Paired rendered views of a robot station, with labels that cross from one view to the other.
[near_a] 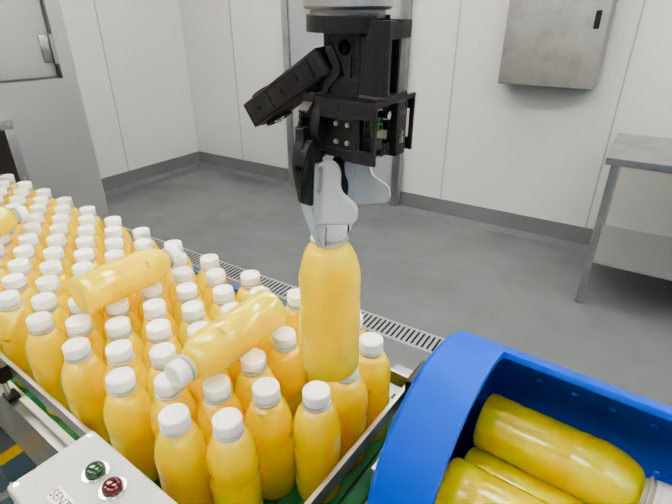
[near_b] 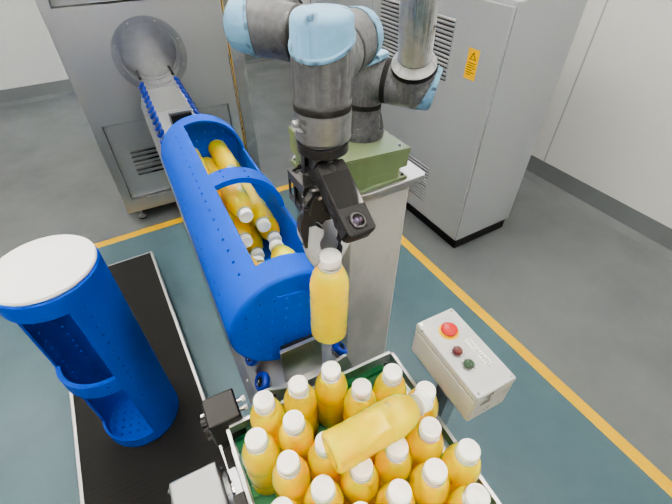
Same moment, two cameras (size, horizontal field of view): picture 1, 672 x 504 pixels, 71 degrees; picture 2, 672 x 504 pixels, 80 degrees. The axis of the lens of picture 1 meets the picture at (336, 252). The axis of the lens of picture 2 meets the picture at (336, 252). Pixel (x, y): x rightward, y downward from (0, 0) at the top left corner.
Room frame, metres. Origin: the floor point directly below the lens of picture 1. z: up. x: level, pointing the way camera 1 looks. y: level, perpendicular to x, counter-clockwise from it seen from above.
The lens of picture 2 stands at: (0.88, 0.23, 1.82)
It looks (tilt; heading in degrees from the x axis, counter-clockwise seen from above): 43 degrees down; 207
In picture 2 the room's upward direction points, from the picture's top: straight up
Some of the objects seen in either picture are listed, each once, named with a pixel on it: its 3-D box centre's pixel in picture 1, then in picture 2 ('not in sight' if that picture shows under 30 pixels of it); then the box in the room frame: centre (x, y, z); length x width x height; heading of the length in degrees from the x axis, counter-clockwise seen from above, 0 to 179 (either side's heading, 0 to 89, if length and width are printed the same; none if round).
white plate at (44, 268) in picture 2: not in sight; (42, 267); (0.54, -0.86, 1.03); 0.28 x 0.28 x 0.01
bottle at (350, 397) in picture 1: (345, 415); (301, 409); (0.55, -0.01, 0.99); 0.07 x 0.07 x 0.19
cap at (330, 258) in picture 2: (329, 225); (329, 258); (0.46, 0.01, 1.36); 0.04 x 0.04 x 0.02
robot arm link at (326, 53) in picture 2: not in sight; (323, 60); (0.43, -0.01, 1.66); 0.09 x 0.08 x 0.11; 6
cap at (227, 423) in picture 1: (227, 422); (392, 373); (0.44, 0.14, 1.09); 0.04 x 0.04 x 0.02
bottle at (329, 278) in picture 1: (330, 303); (329, 299); (0.46, 0.01, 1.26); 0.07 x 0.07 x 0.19
